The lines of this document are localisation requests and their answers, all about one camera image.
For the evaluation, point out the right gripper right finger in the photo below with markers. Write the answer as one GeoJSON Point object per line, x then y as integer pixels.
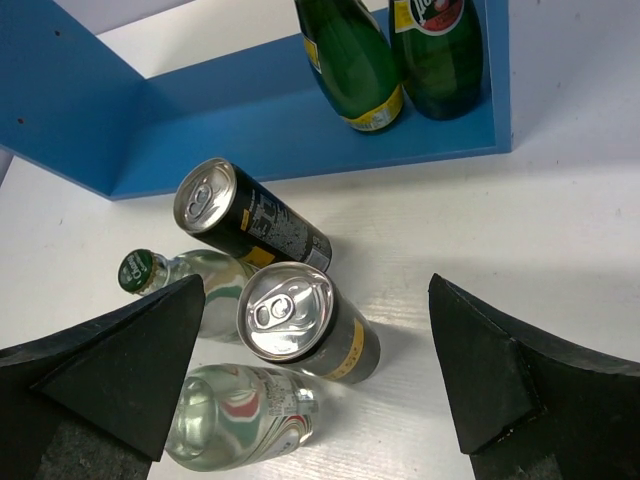
{"type": "Point", "coordinates": [527, 404]}

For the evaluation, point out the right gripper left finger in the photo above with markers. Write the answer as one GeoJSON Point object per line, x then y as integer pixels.
{"type": "Point", "coordinates": [96, 401]}

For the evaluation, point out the clear Chang bottle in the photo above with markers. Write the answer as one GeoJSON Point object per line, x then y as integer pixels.
{"type": "Point", "coordinates": [229, 416]}
{"type": "Point", "coordinates": [143, 272]}

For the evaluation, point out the black can near shelf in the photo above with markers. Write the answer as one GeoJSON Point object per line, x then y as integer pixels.
{"type": "Point", "coordinates": [222, 206]}

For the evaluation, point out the blue and yellow wooden shelf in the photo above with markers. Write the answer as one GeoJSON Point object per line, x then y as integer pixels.
{"type": "Point", "coordinates": [74, 107]}

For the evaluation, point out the black yellow can right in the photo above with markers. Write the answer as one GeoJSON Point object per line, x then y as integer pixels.
{"type": "Point", "coordinates": [293, 315]}

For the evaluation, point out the green Perrier bottle red label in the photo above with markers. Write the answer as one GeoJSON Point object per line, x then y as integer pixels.
{"type": "Point", "coordinates": [438, 48]}

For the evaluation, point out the green bottle yellow label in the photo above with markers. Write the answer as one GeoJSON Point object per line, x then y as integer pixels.
{"type": "Point", "coordinates": [352, 62]}

